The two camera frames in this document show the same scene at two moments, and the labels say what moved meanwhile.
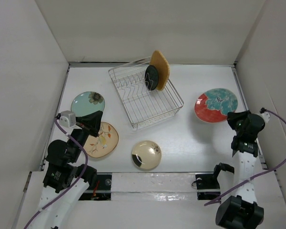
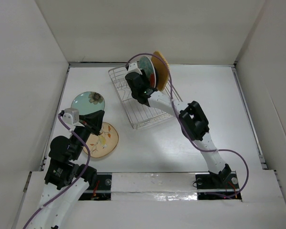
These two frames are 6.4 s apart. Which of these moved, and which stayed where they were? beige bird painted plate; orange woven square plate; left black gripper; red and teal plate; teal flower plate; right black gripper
Moved: right black gripper; red and teal plate
Stayed: orange woven square plate; teal flower plate; beige bird painted plate; left black gripper
